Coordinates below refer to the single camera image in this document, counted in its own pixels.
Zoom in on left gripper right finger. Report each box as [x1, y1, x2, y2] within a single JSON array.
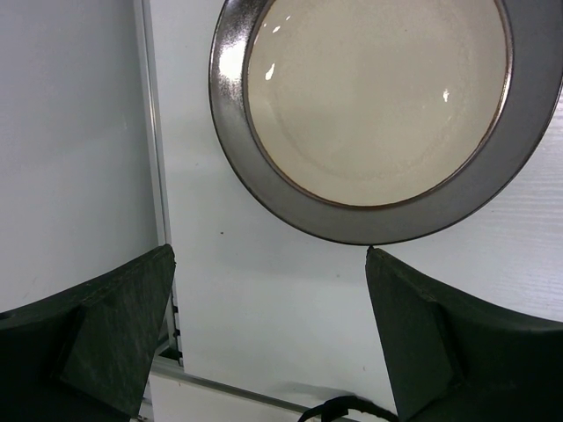
[[365, 248, 562, 421]]

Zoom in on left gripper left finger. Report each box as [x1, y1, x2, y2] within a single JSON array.
[[1, 244, 176, 421]]

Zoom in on grey rim cream plate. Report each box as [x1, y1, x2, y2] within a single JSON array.
[[208, 1, 562, 245]]

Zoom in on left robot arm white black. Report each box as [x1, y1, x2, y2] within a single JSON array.
[[1, 244, 562, 421]]

